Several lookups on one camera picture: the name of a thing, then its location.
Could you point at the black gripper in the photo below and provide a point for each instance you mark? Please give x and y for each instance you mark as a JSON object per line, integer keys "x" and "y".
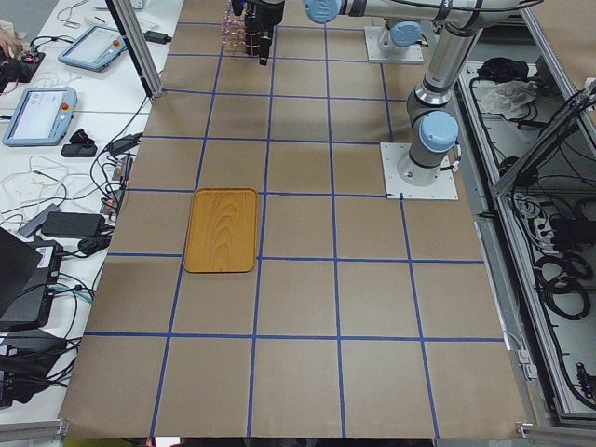
{"x": 272, "y": 13}

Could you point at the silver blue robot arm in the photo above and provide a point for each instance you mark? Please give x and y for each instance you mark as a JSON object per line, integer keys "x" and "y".
{"x": 435, "y": 131}
{"x": 398, "y": 35}

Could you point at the dark wine bottle front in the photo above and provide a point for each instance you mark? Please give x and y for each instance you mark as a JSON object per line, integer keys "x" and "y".
{"x": 252, "y": 35}

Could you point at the wooden tray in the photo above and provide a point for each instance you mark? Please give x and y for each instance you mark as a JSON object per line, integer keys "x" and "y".
{"x": 221, "y": 234}

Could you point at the black power adapter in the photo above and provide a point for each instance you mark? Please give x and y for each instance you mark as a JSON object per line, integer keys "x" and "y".
{"x": 157, "y": 37}

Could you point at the teach pendant far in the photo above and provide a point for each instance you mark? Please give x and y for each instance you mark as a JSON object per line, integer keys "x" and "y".
{"x": 95, "y": 49}

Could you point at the teach pendant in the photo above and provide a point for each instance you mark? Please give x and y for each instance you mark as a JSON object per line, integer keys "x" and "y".
{"x": 95, "y": 49}
{"x": 42, "y": 117}

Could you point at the small black webcam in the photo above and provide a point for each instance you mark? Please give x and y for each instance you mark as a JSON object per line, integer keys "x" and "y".
{"x": 79, "y": 145}

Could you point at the teach pendant near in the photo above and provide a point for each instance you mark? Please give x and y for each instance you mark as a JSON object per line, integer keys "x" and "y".
{"x": 42, "y": 117}

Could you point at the white cloth rag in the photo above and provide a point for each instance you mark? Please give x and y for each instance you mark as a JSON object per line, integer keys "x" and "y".
{"x": 510, "y": 100}

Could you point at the black power brick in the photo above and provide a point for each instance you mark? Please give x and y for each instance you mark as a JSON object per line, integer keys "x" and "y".
{"x": 72, "y": 224}

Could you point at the black laptop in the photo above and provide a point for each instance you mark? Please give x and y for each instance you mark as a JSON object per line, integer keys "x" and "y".
{"x": 29, "y": 270}

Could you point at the copper wire bottle basket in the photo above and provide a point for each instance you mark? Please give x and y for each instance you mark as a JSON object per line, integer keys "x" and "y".
{"x": 233, "y": 28}

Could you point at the aluminium frame post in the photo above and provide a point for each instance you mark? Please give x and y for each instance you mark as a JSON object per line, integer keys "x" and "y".
{"x": 128, "y": 25}

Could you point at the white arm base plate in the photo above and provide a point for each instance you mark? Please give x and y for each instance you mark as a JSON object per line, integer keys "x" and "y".
{"x": 405, "y": 180}
{"x": 412, "y": 55}

